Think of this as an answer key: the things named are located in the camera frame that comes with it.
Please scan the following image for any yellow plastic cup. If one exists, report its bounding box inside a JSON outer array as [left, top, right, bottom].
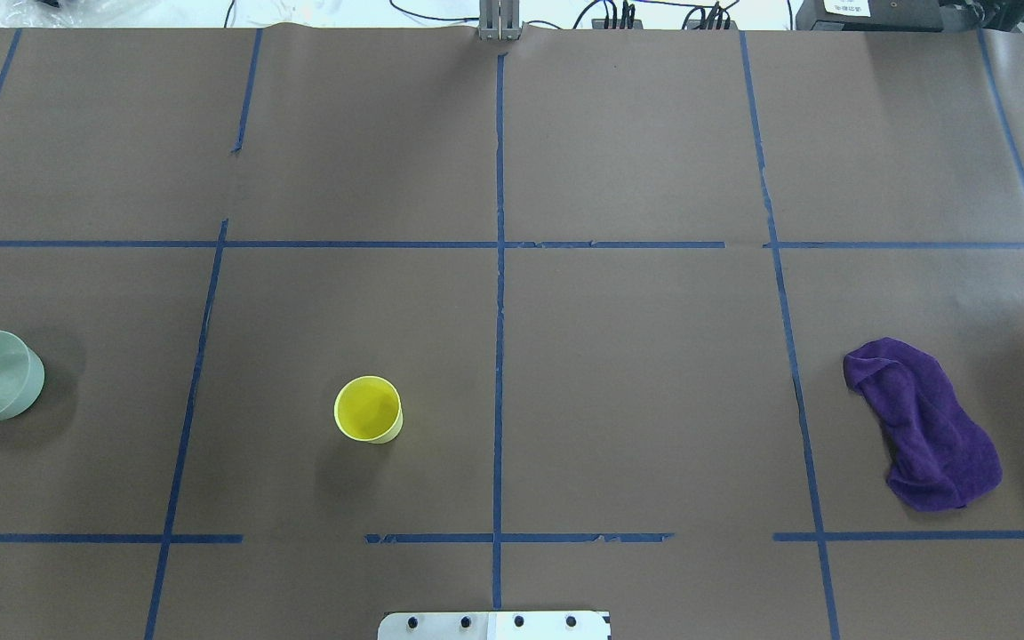
[[333, 374, 404, 444]]

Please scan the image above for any black box device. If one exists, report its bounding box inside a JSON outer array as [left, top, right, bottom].
[[794, 1, 943, 33]]

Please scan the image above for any purple cloth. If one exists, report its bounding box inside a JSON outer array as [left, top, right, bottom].
[[842, 337, 1004, 513]]

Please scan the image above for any aluminium frame post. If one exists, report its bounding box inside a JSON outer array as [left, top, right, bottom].
[[476, 0, 524, 42]]

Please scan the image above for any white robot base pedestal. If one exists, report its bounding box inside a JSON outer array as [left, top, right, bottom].
[[377, 609, 612, 639]]

